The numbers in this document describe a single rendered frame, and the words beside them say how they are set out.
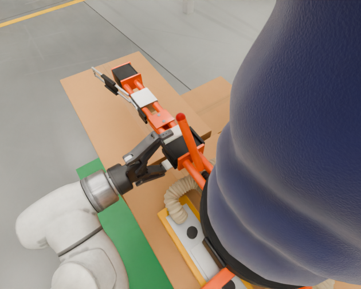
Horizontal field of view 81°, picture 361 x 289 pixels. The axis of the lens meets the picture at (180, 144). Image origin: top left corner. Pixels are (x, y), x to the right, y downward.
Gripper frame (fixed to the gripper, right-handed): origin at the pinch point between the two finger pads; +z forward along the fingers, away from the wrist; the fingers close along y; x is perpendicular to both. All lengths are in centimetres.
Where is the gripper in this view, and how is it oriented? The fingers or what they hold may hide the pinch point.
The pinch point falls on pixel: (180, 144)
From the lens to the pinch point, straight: 58.7
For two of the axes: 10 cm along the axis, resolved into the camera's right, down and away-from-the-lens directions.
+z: 8.3, -4.7, 3.1
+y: 0.0, 5.5, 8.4
